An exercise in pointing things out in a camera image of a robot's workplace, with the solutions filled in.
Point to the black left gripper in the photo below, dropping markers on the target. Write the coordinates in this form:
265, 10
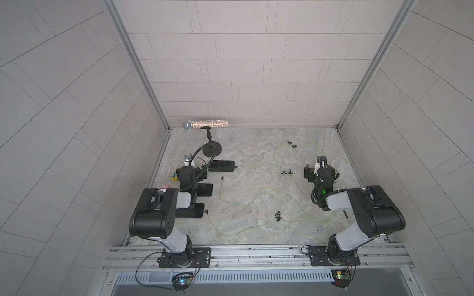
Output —
203, 176

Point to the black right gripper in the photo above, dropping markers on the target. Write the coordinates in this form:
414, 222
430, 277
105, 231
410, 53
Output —
311, 174

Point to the blue-edged smartphone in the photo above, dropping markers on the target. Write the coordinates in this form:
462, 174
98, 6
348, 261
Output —
204, 189
195, 211

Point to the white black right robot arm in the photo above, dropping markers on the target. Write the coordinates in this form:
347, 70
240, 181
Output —
375, 213

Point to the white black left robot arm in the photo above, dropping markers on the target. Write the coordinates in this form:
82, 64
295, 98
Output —
157, 209

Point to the yellow tree eraser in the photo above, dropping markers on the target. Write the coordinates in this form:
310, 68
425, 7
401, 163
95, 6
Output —
174, 176

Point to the black round microphone stand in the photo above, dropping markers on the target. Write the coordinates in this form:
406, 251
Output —
211, 148

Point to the far black smartphone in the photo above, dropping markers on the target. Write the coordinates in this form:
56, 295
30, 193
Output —
222, 166

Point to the glitter handheld microphone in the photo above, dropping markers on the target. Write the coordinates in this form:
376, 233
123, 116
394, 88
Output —
200, 124

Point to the right controller board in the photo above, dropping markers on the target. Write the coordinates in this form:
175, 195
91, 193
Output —
342, 278

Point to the controller board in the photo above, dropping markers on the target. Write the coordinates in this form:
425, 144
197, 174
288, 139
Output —
182, 281
342, 278

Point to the left controller board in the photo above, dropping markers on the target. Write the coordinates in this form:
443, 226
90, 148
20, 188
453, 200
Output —
182, 281

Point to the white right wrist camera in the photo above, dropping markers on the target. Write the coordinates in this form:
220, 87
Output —
318, 162

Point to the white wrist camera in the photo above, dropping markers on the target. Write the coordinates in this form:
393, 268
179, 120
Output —
318, 162
187, 159

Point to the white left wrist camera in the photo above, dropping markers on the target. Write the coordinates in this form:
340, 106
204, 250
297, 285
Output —
187, 159

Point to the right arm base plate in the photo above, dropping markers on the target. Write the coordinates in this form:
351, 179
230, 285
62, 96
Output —
331, 256

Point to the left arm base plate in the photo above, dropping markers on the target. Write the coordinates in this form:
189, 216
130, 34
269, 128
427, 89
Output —
198, 257

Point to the aluminium front rail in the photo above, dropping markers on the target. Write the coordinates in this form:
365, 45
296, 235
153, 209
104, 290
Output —
256, 257

